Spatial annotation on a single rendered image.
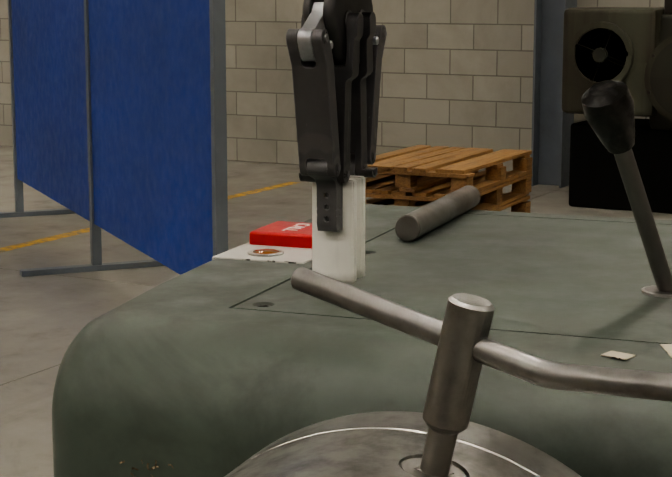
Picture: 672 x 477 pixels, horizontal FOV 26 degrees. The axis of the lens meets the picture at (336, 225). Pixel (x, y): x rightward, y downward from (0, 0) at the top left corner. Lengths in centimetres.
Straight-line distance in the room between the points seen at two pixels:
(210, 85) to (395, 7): 622
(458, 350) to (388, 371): 17
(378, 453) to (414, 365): 14
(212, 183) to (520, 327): 489
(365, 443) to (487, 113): 1085
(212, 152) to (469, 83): 604
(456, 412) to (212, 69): 506
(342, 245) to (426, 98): 1080
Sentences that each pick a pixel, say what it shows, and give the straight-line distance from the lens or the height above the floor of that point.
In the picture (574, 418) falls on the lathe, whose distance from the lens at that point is 81.
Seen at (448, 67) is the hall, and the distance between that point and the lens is 1167.
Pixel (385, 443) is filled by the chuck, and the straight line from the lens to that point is 73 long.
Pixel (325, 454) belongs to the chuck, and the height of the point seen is 124.
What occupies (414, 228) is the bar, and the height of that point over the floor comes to 127.
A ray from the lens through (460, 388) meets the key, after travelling 68.
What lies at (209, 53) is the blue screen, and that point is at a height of 122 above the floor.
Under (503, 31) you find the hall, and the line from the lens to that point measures 1148.
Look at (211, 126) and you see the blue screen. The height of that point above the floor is 93.
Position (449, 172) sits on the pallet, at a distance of 845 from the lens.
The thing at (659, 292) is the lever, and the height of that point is 126.
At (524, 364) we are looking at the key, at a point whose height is 129.
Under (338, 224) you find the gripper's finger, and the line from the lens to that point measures 96.
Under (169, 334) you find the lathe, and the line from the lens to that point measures 91.
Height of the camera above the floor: 146
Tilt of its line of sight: 9 degrees down
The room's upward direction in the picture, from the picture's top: straight up
